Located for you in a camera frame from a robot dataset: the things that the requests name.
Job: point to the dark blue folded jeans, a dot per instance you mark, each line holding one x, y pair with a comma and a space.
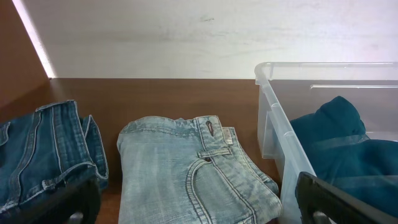
44, 151

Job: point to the light blue jeans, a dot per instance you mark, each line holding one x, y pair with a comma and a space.
191, 171

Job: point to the clear plastic storage container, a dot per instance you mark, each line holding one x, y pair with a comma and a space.
288, 91

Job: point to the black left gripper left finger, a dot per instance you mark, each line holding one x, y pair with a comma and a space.
77, 203

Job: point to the teal blue garment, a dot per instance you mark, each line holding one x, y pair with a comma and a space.
342, 154

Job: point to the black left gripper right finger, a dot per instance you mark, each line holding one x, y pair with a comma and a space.
320, 202

